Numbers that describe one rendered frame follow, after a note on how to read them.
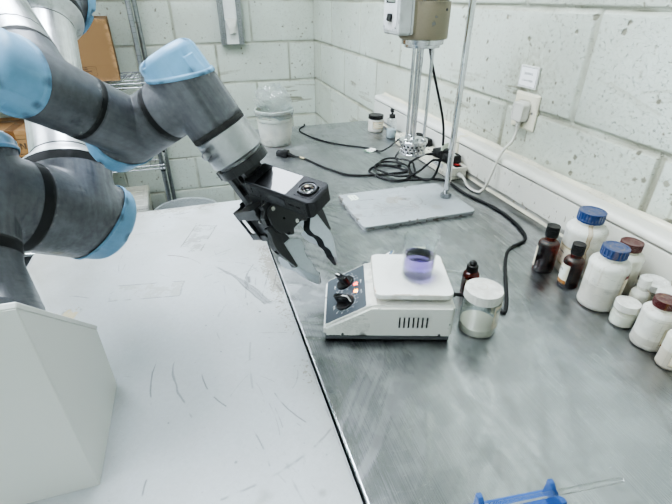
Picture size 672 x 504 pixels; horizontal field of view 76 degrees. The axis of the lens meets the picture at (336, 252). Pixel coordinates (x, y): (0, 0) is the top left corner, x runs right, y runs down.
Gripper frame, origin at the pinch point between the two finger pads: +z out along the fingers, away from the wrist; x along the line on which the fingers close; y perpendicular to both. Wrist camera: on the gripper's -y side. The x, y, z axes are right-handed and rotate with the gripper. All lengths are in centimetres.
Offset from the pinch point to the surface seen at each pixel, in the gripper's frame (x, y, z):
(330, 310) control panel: 2.2, 3.0, 7.5
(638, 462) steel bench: 1.0, -35.1, 28.9
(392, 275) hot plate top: -6.7, -4.1, 7.8
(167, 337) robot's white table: 20.1, 19.6, -2.7
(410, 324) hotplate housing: -2.0, -7.6, 13.5
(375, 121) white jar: -96, 68, 14
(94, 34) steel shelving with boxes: -76, 185, -76
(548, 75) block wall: -74, -7, 8
